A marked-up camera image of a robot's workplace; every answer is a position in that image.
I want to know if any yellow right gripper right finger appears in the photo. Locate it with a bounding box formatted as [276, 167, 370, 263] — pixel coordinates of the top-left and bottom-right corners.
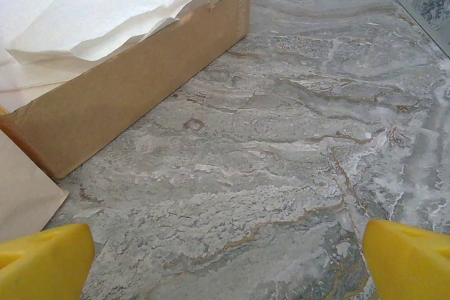
[362, 219, 450, 300]

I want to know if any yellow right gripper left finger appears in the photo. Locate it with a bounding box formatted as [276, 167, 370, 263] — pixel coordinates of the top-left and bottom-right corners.
[0, 223, 96, 300]

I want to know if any printed paper takeout bag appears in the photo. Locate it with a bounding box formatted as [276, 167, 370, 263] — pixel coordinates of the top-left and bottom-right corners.
[0, 131, 70, 242]

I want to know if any brown cardboard napkin box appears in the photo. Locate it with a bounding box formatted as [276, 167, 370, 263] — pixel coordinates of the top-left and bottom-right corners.
[0, 0, 253, 180]

